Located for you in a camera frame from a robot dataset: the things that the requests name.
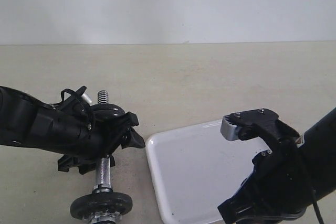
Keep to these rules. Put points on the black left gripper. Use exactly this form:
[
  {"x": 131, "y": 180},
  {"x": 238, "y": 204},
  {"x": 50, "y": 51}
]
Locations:
[{"x": 78, "y": 140}]

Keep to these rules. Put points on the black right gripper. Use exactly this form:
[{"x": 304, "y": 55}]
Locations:
[{"x": 279, "y": 189}]

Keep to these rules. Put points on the chrome dumbbell bar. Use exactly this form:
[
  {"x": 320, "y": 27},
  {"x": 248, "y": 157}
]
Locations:
[{"x": 104, "y": 185}]

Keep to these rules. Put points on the black weight plate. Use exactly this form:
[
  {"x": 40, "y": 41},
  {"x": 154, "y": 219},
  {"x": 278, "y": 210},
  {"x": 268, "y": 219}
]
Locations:
[
  {"x": 89, "y": 204},
  {"x": 108, "y": 108}
]

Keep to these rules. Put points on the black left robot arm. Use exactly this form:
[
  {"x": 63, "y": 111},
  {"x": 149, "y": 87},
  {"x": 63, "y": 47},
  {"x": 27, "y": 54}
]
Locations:
[{"x": 18, "y": 112}]

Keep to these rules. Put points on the black weight plate far end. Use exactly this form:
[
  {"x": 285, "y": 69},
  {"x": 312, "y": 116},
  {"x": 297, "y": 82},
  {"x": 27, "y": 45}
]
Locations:
[{"x": 99, "y": 118}]

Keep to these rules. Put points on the white plastic tray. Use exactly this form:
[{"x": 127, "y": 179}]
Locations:
[{"x": 194, "y": 169}]

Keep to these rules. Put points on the chrome spinlock collar nut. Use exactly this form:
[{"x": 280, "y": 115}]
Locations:
[{"x": 105, "y": 218}]

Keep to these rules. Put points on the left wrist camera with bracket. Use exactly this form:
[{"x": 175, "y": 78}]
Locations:
[{"x": 73, "y": 102}]

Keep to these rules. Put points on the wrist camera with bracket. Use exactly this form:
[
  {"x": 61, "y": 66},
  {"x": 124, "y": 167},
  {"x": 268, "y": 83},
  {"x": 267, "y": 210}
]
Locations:
[
  {"x": 73, "y": 102},
  {"x": 262, "y": 123}
]

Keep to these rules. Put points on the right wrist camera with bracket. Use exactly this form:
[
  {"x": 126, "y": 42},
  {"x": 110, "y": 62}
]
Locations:
[{"x": 262, "y": 123}]

